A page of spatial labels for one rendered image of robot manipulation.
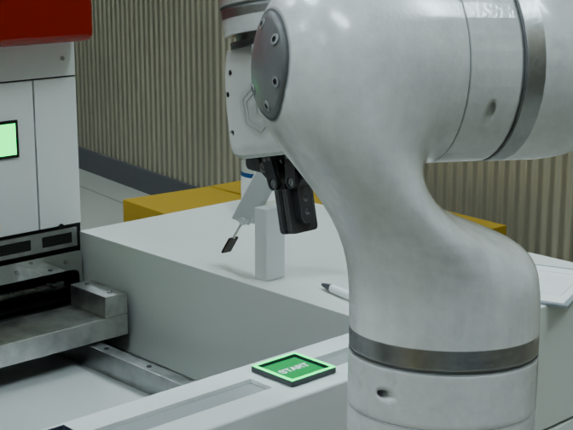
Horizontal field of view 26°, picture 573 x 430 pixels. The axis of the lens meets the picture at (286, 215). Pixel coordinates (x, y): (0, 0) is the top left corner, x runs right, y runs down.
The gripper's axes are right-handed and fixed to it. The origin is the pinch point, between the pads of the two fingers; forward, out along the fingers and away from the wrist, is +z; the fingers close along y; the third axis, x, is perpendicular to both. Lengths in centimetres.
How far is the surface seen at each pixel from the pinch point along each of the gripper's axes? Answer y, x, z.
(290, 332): -20.3, 15.0, 15.2
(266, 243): -24.6, 17.1, 5.5
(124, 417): -5.4, -17.9, 14.7
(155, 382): -37.4, 8.0, 20.3
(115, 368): -45.5, 8.0, 19.1
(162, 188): -427, 299, 18
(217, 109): -343, 273, -16
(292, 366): -3.9, 0.2, 14.6
